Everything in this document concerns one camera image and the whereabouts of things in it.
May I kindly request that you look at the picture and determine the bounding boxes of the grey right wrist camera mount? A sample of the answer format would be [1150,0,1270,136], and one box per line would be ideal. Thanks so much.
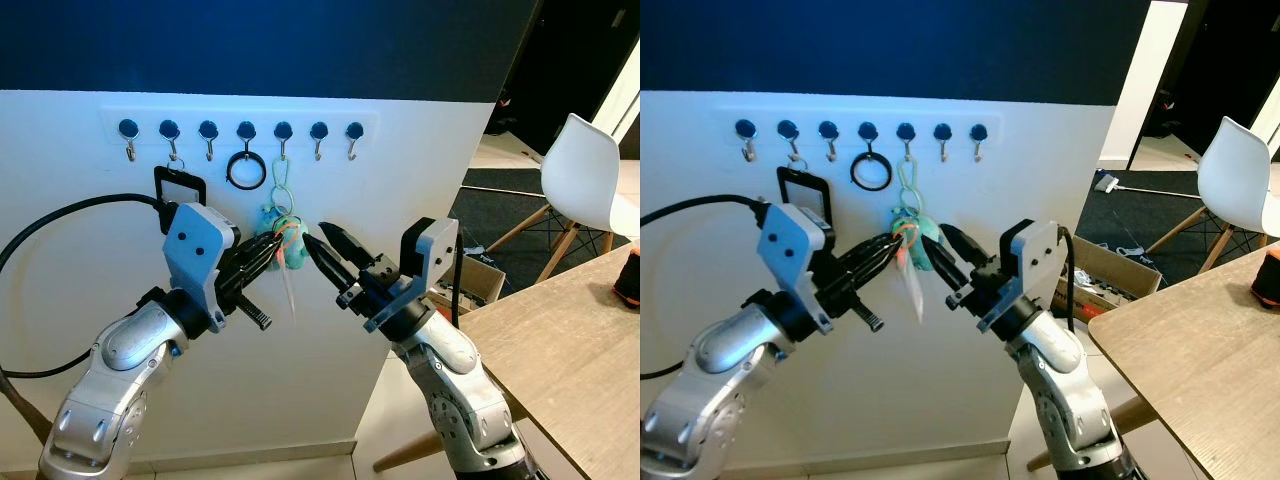
[364,216,462,334]
[975,217,1067,335]

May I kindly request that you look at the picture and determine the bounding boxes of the dark floor rug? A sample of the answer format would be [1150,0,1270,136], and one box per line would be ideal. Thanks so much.
[447,167,627,264]
[1074,169,1280,283]

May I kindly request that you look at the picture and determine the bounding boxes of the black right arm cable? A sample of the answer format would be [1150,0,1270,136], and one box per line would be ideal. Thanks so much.
[1057,228,1081,333]
[449,250,467,331]

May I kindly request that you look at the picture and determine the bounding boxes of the orange and black object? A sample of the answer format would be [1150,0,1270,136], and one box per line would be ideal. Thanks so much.
[1249,243,1280,310]
[612,250,641,308]

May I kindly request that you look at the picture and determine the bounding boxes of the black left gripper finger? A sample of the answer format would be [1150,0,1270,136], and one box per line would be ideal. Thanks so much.
[238,255,284,297]
[850,233,907,274]
[240,235,289,270]
[848,251,905,299]

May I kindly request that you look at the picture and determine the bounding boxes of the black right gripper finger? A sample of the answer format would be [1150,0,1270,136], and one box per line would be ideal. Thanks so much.
[929,238,979,295]
[317,222,377,277]
[302,235,354,297]
[938,222,1003,275]

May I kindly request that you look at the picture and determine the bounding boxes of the white door frame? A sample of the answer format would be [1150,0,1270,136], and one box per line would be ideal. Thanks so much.
[590,38,641,147]
[1097,0,1190,168]

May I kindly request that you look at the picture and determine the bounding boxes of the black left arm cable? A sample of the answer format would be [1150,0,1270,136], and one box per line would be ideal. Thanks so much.
[0,193,169,380]
[640,195,773,381]

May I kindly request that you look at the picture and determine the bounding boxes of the white wall hook rail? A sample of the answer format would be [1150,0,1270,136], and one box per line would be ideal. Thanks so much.
[715,108,1002,144]
[100,108,378,144]

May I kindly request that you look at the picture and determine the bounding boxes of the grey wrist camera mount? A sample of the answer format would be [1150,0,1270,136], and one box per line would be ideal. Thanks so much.
[162,203,242,336]
[364,216,462,334]
[975,217,1067,335]
[756,203,837,335]

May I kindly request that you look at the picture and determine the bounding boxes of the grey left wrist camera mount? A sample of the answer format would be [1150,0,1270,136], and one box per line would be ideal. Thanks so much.
[756,203,837,335]
[162,203,242,336]

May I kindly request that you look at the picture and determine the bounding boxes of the black rectangular key loop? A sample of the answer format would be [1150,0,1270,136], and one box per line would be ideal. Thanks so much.
[152,165,209,211]
[776,165,832,219]

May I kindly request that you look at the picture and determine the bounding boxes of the open cardboard box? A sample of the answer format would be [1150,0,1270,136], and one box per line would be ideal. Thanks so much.
[430,250,507,317]
[1055,236,1164,323]

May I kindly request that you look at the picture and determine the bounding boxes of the white chair wooden legs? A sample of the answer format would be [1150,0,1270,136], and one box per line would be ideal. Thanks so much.
[1144,116,1280,278]
[487,113,641,286]

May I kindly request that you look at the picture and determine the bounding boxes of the white long-handled floor tool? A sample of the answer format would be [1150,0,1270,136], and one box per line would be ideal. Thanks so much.
[1094,171,1207,199]

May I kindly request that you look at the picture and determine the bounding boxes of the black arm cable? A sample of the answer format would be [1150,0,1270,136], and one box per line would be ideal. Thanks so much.
[0,193,169,380]
[640,195,773,381]
[449,250,467,331]
[1057,228,1081,333]

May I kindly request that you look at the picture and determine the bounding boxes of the teal plush keychain green carabiner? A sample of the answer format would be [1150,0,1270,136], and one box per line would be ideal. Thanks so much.
[258,155,312,323]
[892,157,947,324]

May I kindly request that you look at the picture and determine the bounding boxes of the black round ring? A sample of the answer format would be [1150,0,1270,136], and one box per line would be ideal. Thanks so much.
[225,149,268,192]
[849,149,894,193]

